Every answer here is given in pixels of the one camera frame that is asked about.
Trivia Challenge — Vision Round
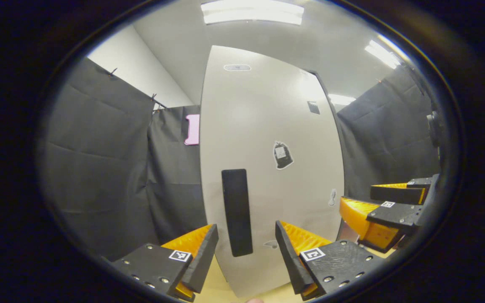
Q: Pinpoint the grey cabinet door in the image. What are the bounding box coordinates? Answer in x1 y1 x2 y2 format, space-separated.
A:
200 45 345 298

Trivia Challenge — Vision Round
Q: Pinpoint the black door handle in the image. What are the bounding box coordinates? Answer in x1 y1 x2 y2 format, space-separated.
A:
221 168 254 258

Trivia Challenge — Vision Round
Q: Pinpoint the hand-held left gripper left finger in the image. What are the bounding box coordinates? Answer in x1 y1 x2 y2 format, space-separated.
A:
111 223 219 302

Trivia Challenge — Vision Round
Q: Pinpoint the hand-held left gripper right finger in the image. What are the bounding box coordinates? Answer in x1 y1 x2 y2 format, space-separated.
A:
274 220 385 300

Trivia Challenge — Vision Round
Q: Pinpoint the black backdrop cloth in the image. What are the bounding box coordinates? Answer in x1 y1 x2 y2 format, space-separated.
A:
36 57 441 262

